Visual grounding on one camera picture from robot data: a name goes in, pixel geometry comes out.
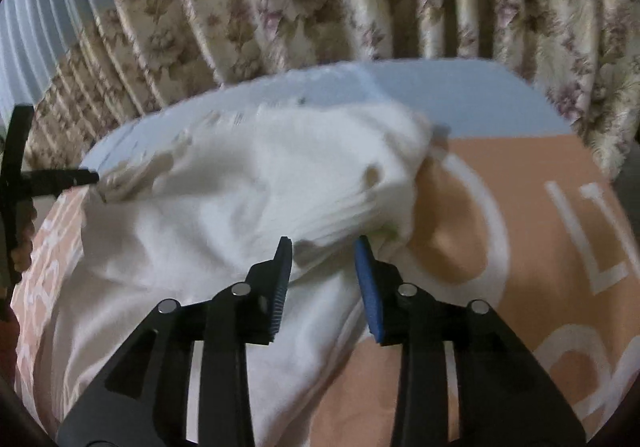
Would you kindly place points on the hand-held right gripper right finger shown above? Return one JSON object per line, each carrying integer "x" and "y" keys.
{"x": 366, "y": 277}

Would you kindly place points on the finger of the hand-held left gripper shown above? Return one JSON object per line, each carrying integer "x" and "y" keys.
{"x": 60, "y": 177}

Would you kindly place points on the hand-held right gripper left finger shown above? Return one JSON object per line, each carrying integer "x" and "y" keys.
{"x": 283, "y": 272}

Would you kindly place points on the white garment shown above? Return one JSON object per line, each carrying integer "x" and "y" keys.
{"x": 210, "y": 187}

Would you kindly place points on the person's left hand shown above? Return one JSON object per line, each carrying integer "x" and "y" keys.
{"x": 22, "y": 247}

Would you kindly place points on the orange and blue printed blanket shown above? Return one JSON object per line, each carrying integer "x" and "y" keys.
{"x": 500, "y": 237}

